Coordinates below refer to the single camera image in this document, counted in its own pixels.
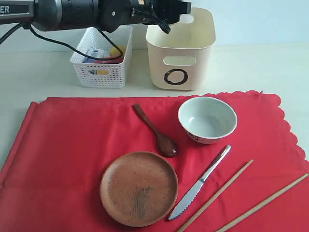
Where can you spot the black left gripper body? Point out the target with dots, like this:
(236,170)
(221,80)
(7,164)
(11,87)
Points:
(166,10)

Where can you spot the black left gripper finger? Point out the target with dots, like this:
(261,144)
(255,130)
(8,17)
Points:
(183,7)

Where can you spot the yellow lemon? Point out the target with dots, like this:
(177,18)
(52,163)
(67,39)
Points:
(114,52)

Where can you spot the red sausage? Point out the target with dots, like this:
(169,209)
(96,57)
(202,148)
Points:
(113,61)

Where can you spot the blue white milk carton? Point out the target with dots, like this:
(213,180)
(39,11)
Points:
(97,53)

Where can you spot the yellow cheese wedge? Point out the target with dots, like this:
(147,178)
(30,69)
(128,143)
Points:
(102,72)

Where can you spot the white ceramic bowl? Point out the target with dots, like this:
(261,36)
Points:
(207,120)

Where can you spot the brown wooden spoon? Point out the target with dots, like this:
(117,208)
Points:
(166,145)

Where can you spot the brown wooden plate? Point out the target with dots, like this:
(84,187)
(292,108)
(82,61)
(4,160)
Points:
(139,188)

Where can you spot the wooden chopstick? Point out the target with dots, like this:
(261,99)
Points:
(261,204)
(214,197)

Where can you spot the steel table knife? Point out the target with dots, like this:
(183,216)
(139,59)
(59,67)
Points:
(188,198)

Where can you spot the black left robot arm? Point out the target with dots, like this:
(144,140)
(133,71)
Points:
(106,15)

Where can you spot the cream plastic bin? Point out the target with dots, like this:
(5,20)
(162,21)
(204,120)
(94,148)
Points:
(179,60)

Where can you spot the white perforated plastic basket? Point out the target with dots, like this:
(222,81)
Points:
(117,72)

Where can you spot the red scalloped table cloth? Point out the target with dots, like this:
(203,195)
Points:
(50,180)

